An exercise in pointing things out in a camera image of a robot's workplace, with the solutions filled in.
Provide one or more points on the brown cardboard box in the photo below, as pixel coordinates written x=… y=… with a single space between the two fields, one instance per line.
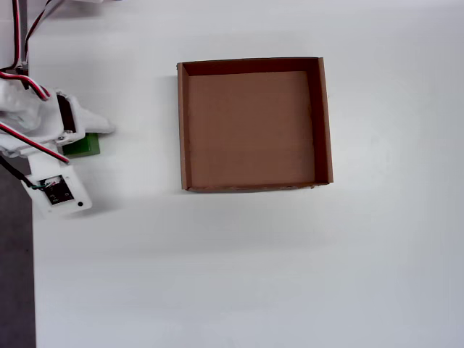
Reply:
x=250 y=127

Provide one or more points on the green cube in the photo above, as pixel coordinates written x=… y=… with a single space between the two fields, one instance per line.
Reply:
x=88 y=146

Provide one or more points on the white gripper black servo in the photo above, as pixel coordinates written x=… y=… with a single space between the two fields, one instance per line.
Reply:
x=86 y=118

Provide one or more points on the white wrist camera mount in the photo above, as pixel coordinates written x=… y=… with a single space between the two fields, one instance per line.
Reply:
x=61 y=192

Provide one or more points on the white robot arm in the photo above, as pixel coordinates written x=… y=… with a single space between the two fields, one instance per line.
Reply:
x=16 y=105

